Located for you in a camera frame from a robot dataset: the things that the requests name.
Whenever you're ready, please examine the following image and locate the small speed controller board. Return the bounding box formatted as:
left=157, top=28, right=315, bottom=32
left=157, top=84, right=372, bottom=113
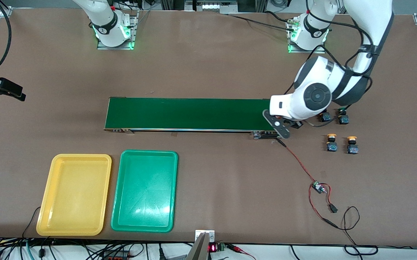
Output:
left=311, top=181, right=327, bottom=195

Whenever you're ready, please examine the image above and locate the green conveyor belt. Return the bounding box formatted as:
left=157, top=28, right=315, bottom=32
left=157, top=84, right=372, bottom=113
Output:
left=104, top=97, right=284, bottom=140

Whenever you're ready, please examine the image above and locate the yellow plastic tray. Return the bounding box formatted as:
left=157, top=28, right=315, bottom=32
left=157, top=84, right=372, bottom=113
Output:
left=36, top=154, right=112, bottom=237

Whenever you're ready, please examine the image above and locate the red alligator clip lead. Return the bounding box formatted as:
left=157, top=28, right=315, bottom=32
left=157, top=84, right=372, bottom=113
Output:
left=227, top=244, right=257, bottom=260

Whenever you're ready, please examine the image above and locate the metal equipment rack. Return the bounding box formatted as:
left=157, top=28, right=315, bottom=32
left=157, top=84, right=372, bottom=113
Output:
left=160, top=0, right=267, bottom=14

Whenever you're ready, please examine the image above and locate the green plastic tray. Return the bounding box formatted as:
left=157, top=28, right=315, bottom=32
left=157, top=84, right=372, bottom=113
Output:
left=111, top=150, right=179, bottom=233

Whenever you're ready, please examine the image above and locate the black red power strip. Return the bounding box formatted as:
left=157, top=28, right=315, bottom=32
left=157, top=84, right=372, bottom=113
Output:
left=102, top=251, right=131, bottom=260

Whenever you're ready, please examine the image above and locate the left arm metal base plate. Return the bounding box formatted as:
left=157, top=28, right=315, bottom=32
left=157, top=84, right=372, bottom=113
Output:
left=287, top=16, right=326, bottom=54

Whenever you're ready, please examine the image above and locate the black cable across table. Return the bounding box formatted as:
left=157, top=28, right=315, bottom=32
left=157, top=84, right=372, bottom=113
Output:
left=227, top=14, right=297, bottom=32

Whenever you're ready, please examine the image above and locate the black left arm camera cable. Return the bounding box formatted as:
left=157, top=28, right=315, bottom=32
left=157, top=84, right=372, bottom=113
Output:
left=284, top=11, right=379, bottom=127

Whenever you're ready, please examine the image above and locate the thin black looped cable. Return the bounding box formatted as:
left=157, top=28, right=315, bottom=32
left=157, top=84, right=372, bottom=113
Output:
left=339, top=207, right=378, bottom=256

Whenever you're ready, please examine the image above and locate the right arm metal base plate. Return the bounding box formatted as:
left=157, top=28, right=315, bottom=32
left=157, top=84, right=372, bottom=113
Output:
left=97, top=11, right=138, bottom=50

